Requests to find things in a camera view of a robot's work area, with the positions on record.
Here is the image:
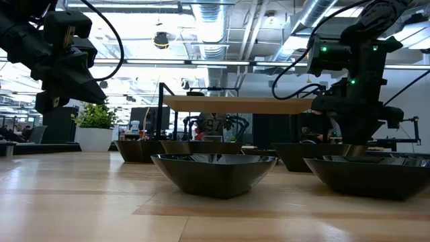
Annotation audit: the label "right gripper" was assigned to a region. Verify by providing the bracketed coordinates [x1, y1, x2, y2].
[310, 95, 404, 145]

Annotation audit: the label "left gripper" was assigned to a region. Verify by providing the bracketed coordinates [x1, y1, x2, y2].
[32, 36, 107, 116]

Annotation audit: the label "black leaf-shaped mini plate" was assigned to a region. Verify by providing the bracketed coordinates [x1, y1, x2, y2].
[303, 155, 430, 202]
[150, 153, 279, 199]

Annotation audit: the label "black cabinet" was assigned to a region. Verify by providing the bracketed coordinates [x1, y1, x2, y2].
[251, 113, 303, 149]
[42, 106, 80, 145]

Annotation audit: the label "green plant white pot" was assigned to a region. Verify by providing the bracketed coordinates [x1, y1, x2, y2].
[70, 100, 118, 153]

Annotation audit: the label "grey office chair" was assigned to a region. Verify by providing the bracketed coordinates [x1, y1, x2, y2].
[28, 126, 48, 145]

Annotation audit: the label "black computer monitor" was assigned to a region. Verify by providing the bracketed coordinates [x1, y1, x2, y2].
[129, 106, 172, 132]

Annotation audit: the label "black ceiling dome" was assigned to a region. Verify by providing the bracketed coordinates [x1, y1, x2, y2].
[153, 31, 170, 50]

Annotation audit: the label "wooden shelf black metal legs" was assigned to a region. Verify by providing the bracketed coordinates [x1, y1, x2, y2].
[155, 82, 329, 152]

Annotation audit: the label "person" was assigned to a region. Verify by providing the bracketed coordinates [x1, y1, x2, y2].
[194, 112, 232, 142]

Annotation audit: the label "white ceiling light strip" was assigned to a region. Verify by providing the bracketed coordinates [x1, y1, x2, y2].
[93, 58, 430, 71]

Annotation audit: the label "black left camera cable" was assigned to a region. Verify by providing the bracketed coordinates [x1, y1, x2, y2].
[79, 0, 125, 82]

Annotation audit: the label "black camera cable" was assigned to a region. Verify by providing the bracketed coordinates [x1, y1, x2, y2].
[79, 0, 125, 82]
[271, 0, 372, 101]

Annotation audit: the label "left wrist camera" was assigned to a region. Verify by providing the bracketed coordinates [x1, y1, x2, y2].
[42, 11, 94, 46]

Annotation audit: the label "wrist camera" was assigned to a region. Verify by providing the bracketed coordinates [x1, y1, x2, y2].
[307, 35, 353, 77]
[42, 11, 94, 46]

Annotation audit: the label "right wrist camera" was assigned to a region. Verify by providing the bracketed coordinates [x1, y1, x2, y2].
[307, 35, 353, 77]

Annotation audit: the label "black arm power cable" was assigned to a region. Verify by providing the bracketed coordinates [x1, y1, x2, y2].
[382, 69, 430, 107]

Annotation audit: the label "black right camera cable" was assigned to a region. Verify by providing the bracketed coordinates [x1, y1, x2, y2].
[271, 0, 372, 101]

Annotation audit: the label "black aluminium table frame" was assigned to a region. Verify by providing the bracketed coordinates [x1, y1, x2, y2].
[0, 140, 430, 161]

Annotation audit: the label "black camera stand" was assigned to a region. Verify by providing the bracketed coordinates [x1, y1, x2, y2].
[368, 116, 423, 152]

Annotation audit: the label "silver ventilation duct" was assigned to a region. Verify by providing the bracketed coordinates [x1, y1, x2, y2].
[273, 0, 339, 63]
[191, 0, 232, 88]

